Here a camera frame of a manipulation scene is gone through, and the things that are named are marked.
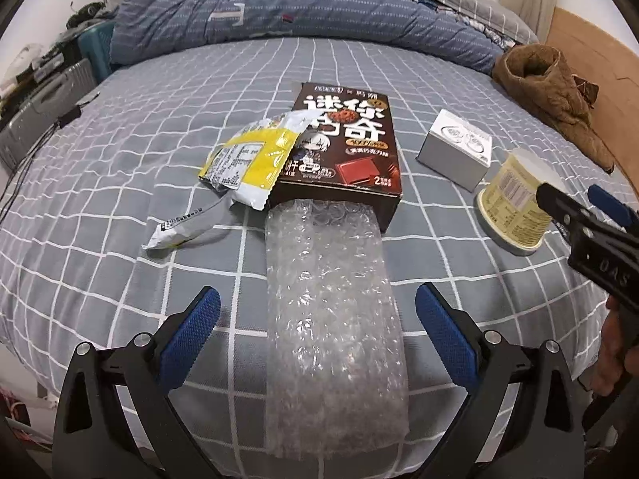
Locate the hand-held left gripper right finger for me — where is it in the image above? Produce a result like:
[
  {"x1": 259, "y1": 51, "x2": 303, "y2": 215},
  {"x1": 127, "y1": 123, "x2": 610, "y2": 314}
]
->
[{"x1": 415, "y1": 282, "x2": 587, "y2": 479}]

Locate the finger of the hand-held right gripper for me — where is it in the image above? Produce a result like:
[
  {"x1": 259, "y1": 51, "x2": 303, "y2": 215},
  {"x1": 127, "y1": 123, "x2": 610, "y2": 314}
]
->
[
  {"x1": 587, "y1": 184, "x2": 639, "y2": 234},
  {"x1": 536, "y1": 183, "x2": 602, "y2": 234}
]

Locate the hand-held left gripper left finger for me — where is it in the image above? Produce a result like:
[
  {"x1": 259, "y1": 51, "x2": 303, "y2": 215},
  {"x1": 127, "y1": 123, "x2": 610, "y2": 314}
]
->
[{"x1": 52, "y1": 284, "x2": 223, "y2": 479}]

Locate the cream yellow cup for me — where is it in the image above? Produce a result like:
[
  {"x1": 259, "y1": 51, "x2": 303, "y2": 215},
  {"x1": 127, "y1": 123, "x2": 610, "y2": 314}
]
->
[{"x1": 475, "y1": 152, "x2": 557, "y2": 256}]

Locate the clear bubble wrap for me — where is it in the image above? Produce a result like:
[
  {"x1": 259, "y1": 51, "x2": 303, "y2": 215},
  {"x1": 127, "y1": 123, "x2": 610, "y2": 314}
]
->
[{"x1": 264, "y1": 198, "x2": 411, "y2": 455}]

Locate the brown cookie box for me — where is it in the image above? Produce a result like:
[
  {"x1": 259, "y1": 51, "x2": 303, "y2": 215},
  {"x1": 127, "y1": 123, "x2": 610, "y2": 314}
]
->
[{"x1": 270, "y1": 81, "x2": 404, "y2": 233}]

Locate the person's right hand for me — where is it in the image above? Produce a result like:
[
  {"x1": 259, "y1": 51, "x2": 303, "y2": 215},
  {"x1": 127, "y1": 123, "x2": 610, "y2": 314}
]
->
[{"x1": 591, "y1": 295, "x2": 639, "y2": 400}]

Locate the grey checkered bed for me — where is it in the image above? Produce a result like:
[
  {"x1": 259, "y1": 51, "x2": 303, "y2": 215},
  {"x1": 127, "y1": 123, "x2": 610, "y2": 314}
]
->
[{"x1": 0, "y1": 35, "x2": 639, "y2": 460}]

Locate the white snack wrapper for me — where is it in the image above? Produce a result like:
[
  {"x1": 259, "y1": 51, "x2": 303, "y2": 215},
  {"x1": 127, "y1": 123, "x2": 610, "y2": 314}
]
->
[{"x1": 142, "y1": 194, "x2": 235, "y2": 251}]

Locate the small white box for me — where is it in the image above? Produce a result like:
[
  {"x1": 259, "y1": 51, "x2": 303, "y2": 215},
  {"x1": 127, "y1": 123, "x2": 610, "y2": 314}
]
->
[{"x1": 417, "y1": 109, "x2": 494, "y2": 193}]

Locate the brown padded jacket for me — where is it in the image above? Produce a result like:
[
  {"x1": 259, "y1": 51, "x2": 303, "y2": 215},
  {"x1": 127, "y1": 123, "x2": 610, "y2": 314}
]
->
[{"x1": 492, "y1": 44, "x2": 617, "y2": 174}]

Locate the wooden headboard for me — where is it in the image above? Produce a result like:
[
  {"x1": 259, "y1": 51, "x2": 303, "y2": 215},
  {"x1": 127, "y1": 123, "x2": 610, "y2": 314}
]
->
[{"x1": 544, "y1": 5, "x2": 639, "y2": 200}]

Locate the yellow snack wrapper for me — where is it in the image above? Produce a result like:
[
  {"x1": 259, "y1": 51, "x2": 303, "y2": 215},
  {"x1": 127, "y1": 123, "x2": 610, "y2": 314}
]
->
[{"x1": 198, "y1": 112, "x2": 320, "y2": 213}]

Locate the blue patterned cloth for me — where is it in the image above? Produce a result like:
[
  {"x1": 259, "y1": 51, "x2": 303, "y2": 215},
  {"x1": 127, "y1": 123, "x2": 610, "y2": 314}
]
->
[{"x1": 397, "y1": 0, "x2": 505, "y2": 51}]

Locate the grey suitcase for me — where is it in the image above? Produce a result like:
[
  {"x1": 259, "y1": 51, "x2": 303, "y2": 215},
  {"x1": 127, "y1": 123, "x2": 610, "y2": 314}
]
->
[{"x1": 0, "y1": 57, "x2": 98, "y2": 170}]

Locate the blue striped duvet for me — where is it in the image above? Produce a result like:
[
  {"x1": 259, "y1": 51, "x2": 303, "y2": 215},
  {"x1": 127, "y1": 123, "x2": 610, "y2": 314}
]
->
[{"x1": 109, "y1": 0, "x2": 505, "y2": 68}]

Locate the white round appliance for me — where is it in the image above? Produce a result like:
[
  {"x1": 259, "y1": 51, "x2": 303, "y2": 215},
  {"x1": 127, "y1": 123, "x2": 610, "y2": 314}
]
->
[{"x1": 7, "y1": 45, "x2": 43, "y2": 81}]

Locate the dark cloth bundle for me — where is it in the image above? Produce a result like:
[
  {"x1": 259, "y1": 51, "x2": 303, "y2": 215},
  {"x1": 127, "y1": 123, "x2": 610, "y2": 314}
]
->
[{"x1": 67, "y1": 2, "x2": 113, "y2": 28}]

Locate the black charger with cable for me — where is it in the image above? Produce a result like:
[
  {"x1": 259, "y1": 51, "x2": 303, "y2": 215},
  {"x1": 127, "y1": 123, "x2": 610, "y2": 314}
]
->
[{"x1": 0, "y1": 92, "x2": 101, "y2": 220}]

